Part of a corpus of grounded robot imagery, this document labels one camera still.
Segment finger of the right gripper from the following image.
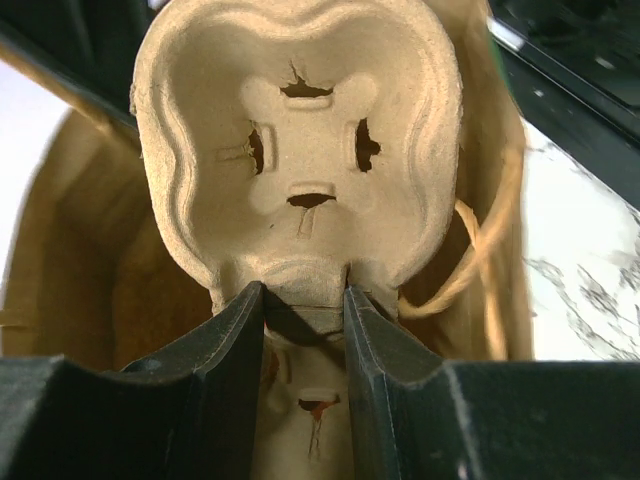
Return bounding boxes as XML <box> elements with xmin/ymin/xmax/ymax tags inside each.
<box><xmin>1</xmin><ymin>0</ymin><xmax>155</xmax><ymax>127</ymax></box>

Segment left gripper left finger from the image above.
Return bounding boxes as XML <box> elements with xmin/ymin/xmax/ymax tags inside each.
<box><xmin>1</xmin><ymin>282</ymin><xmax>264</xmax><ymax>479</ymax></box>

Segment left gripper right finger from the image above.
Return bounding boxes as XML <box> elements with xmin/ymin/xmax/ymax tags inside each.
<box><xmin>344</xmin><ymin>287</ymin><xmax>639</xmax><ymax>479</ymax></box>

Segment single brown pulp carrier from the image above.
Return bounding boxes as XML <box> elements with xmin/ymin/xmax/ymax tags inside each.
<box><xmin>131</xmin><ymin>1</ymin><xmax>462</xmax><ymax>479</ymax></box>

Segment brown paper bag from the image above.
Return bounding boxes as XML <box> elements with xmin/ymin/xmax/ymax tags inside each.
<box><xmin>1</xmin><ymin>1</ymin><xmax>533</xmax><ymax>370</ymax></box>

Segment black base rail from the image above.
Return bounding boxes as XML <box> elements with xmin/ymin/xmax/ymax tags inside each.
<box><xmin>487</xmin><ymin>0</ymin><xmax>640</xmax><ymax>146</ymax></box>

